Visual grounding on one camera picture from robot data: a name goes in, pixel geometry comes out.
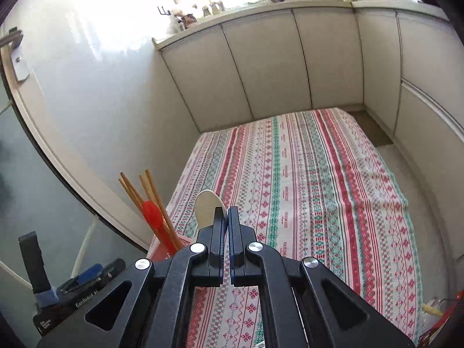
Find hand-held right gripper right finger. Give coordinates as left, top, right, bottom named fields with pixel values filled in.
left=229, top=206, right=416, bottom=348

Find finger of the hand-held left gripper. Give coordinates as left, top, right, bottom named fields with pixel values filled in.
left=58, top=259, right=127, bottom=295

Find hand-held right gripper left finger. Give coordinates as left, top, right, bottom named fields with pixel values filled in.
left=36, top=206, right=229, bottom=348

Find white plastic rice spoon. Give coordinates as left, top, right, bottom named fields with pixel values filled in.
left=195, top=189, right=230, bottom=243

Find pink plastic lattice basket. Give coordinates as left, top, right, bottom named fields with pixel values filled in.
left=147, top=236, right=193, bottom=262

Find wooden chopstick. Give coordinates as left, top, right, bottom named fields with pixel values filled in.
left=139, top=175, right=179, bottom=251
left=145, top=169, right=184, bottom=248
left=122, top=173, right=165, bottom=233
left=119, top=178, right=162, bottom=234

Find red plastic spoon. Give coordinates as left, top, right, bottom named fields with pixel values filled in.
left=142, top=200, right=175, bottom=255

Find red green patterned tablecloth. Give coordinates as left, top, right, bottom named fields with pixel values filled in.
left=168, top=108, right=425, bottom=348

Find white glossy door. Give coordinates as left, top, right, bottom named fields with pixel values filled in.
left=0, top=0, right=204, bottom=258

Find white kitchen cabinets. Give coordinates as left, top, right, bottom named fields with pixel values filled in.
left=152, top=2, right=464, bottom=233

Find red packaging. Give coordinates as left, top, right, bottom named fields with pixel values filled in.
left=420, top=290, right=464, bottom=348

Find group of small jars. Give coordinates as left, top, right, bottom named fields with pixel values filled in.
left=173, top=0, right=226, bottom=30

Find white countertop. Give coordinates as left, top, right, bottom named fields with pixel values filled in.
left=152, top=0, right=454, bottom=49

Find white cord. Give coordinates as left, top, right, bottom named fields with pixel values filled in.
left=0, top=220, right=98, bottom=288

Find silver door handle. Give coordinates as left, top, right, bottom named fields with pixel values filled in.
left=0, top=28, right=30, bottom=82

